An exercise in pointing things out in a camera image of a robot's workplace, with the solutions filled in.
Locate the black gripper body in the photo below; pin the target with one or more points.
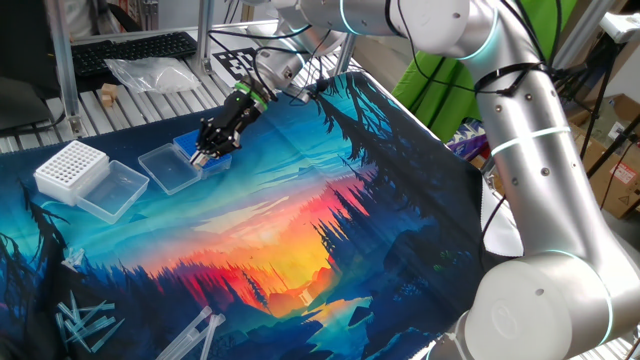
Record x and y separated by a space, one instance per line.
237 115

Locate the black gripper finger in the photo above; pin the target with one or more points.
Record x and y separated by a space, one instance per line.
225 142
206 134

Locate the medium translucent pipette tip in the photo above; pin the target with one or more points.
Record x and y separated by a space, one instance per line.
100 306
95 325
61 332
65 310
110 334
90 315
74 307
80 340

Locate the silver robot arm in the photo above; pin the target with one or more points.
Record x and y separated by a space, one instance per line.
540 200

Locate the blue pipette tip rack box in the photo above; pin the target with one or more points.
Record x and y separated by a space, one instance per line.
170 167

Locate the white pipette tip rack box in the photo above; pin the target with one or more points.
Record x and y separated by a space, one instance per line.
70 167

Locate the large clear pipette tip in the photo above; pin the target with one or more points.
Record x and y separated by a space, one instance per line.
215 330
187 342
200 318

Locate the clear pipette tip bundle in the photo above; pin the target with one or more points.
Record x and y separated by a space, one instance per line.
74 259

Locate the black white fiducial marker sheet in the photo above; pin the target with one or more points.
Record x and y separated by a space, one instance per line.
232 60

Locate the printed forest sunset cloth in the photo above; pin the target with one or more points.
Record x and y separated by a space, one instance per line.
250 200

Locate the clear plastic bag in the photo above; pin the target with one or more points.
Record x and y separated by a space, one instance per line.
155 75

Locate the small wooden block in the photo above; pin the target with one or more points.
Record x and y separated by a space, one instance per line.
109 91

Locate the black computer keyboard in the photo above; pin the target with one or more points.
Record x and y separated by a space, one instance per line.
135 52

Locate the dark grey case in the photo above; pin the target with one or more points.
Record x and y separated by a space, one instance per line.
25 107

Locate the green fabric sheet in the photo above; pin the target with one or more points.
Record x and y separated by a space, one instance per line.
430 100

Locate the black monitor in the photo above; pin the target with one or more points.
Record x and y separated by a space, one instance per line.
25 45

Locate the purple patterned box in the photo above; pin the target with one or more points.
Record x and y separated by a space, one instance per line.
465 140

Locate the black tripod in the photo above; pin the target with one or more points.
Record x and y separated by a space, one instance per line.
602 55

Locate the brown cardboard box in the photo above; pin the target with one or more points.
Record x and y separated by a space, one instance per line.
620 200

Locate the white tripod-mounted camera device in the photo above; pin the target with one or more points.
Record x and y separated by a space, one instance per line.
622 27

